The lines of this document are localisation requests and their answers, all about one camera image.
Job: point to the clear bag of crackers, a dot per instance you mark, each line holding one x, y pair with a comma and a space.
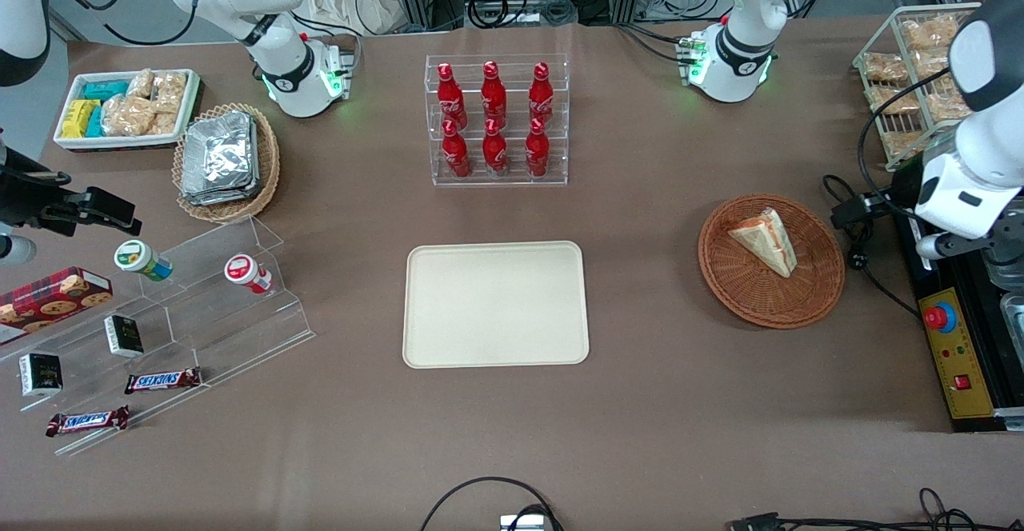
164, 123
140, 83
128, 115
170, 91

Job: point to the grey arm base connector block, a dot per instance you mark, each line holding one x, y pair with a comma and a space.
690, 55
340, 67

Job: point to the clear plastic container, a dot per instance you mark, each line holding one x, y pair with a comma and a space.
1014, 315
1006, 275

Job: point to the white rectangular snack bin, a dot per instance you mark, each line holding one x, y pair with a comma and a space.
188, 107

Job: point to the triangle sandwich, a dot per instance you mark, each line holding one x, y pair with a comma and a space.
768, 243

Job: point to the silver foil pouch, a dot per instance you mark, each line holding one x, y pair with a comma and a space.
218, 151
224, 197

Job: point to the cream plastic tray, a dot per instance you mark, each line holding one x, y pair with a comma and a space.
496, 305

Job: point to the clear acrylic bottle rack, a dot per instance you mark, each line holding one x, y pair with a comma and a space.
496, 181

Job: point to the red tartan cookie box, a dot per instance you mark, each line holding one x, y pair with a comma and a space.
48, 303

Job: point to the yellow panel with red button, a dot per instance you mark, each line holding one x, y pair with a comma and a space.
956, 355

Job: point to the brown snickers bar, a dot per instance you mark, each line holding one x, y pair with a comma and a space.
88, 421
162, 381

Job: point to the green lidded cup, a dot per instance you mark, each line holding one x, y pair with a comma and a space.
138, 257

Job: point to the teal snack packet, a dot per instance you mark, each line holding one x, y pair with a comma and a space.
104, 89
96, 123

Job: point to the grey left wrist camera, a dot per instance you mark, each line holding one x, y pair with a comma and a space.
934, 247

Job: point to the small black box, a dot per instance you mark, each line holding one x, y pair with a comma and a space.
40, 374
124, 337

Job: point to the yellow snack packet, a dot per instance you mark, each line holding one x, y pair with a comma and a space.
76, 119

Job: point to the small silver device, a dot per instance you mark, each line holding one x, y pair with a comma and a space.
522, 523

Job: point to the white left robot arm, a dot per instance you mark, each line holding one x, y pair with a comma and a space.
744, 3

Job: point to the clear acrylic step display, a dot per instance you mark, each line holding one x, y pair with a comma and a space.
224, 331

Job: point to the red cola bottle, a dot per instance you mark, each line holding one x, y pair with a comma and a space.
538, 153
493, 95
450, 99
456, 155
542, 95
495, 153

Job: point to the red lidded cup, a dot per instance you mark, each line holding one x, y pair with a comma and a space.
244, 271

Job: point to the black machine housing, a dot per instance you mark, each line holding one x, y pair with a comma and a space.
912, 275

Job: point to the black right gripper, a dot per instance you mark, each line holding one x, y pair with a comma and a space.
22, 195

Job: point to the round brown wicker basket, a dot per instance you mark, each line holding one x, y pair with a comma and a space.
744, 299

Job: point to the clear bag of biscuits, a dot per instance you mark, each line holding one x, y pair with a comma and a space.
904, 143
932, 63
944, 107
928, 33
892, 99
884, 67

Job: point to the oval tan wicker basket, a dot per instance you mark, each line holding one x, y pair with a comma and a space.
268, 167

